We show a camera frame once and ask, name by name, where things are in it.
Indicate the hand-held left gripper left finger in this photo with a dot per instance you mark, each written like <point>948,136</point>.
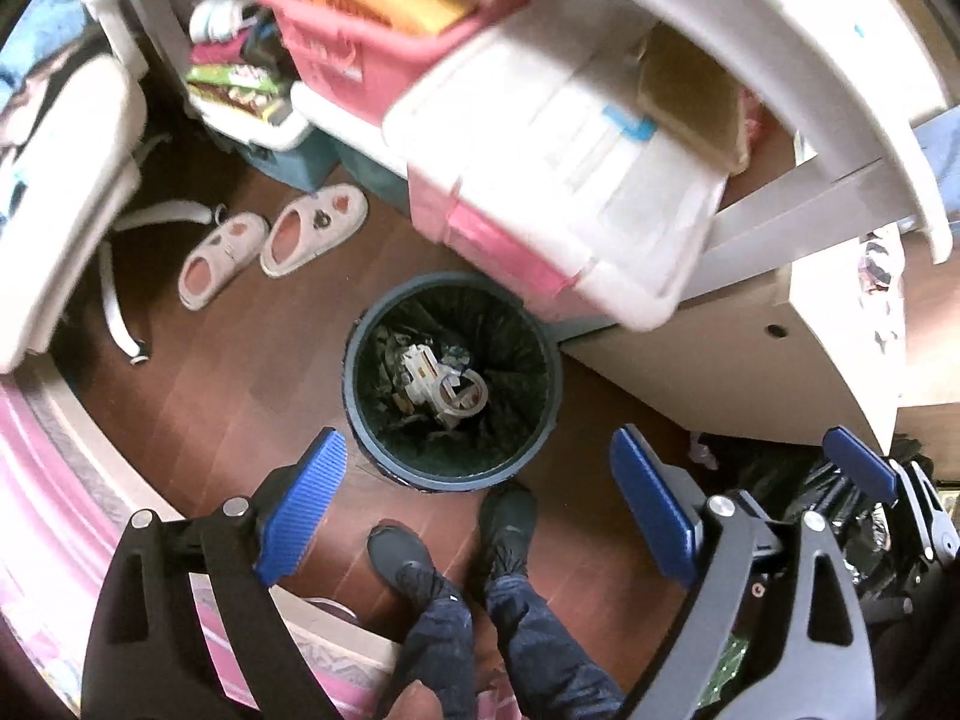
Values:
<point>300,510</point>

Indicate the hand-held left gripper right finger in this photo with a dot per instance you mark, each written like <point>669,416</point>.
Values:
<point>652,517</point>

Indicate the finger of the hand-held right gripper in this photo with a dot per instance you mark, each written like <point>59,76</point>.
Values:
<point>862,465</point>

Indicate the dark blue trash bin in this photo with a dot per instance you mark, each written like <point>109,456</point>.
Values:
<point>517,360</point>

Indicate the black plastic bag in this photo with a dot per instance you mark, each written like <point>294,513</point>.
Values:
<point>787,480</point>

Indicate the person's right leg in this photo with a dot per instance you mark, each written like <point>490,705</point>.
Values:
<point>517,555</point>

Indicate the person's leg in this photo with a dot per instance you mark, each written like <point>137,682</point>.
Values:
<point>517,555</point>
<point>420,600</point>

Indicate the person's left leg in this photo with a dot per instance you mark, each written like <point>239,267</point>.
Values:
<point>420,600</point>

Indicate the beige wooden cabinet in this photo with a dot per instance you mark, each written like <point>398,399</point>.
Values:
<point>750,345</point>

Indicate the white plastic packaging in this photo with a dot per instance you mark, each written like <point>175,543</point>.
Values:
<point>420,375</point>

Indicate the pink patterned blanket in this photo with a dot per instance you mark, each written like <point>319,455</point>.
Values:
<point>45,525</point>

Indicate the pink white slipper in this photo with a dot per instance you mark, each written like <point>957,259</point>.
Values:
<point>307,232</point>
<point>217,262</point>

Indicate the blue storage box white lid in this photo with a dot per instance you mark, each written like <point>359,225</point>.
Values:
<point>292,157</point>

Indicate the pink storage box white lid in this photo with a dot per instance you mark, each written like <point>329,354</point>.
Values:
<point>562,150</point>

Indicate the brown cardboard piece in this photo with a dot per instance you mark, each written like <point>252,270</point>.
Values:
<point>690,97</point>

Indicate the white chair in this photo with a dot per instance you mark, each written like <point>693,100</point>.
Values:
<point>67,165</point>

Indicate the stack of folded clothes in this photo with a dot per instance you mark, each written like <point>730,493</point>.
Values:
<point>232,82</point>

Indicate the pink plastic basket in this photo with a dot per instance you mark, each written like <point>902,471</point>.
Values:
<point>330,52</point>

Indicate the white desk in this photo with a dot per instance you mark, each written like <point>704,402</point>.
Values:
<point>750,0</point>

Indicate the white sneaker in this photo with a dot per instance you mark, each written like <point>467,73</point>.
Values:
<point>217,19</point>

